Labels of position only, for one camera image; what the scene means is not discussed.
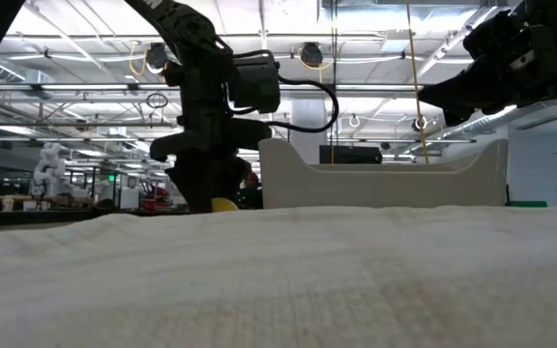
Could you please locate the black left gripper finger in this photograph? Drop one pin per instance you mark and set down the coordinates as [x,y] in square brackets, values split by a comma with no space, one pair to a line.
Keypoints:
[196,183]
[230,176]

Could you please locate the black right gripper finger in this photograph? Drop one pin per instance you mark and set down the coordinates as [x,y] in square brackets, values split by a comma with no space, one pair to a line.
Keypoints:
[460,92]
[457,117]

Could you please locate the yellow toy lemon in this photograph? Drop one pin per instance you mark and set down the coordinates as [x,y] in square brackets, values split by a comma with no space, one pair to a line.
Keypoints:
[224,206]

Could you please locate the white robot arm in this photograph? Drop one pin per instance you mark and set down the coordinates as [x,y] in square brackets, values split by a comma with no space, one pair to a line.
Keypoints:
[49,169]

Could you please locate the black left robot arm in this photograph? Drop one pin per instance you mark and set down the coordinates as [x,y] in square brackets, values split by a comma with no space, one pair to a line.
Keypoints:
[177,24]

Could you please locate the grey plastic tupperware container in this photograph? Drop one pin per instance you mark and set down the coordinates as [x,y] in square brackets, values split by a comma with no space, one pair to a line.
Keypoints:
[380,186]

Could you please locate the white checked dish towel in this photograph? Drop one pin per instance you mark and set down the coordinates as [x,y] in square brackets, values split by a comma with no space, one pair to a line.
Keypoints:
[278,275]

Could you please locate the green bin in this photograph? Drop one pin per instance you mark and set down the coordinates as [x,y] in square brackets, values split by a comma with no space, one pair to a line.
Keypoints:
[527,203]

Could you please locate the black computer case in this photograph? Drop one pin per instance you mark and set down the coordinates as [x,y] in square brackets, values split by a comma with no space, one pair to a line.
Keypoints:
[351,154]

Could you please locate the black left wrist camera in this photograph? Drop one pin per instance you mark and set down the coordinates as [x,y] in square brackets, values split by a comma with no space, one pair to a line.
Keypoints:
[256,84]

